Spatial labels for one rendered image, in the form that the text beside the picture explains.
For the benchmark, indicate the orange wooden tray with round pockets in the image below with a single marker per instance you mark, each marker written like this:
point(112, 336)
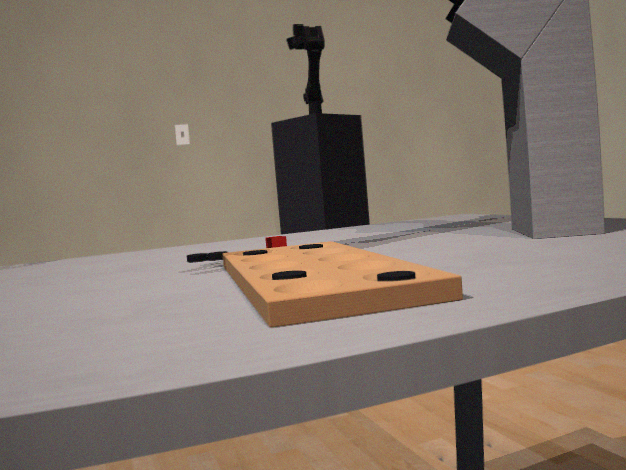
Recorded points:
point(354, 295)

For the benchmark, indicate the red block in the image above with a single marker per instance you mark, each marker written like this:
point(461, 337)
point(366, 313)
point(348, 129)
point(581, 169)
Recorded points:
point(277, 241)

